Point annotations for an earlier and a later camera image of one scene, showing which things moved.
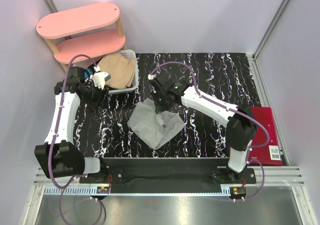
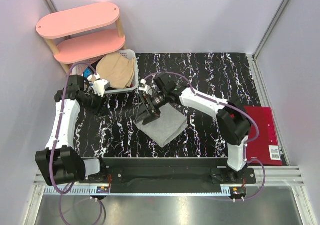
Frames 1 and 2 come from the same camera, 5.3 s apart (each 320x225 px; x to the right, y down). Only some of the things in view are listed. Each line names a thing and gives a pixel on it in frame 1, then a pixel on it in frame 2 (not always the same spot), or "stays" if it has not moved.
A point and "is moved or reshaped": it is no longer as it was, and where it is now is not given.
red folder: [270, 154] stays
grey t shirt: [154, 129] is moved or reshaped
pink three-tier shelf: [85, 34] stays
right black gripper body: [161, 103] → [155, 103]
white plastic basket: [128, 54] stays
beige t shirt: [122, 70] stays
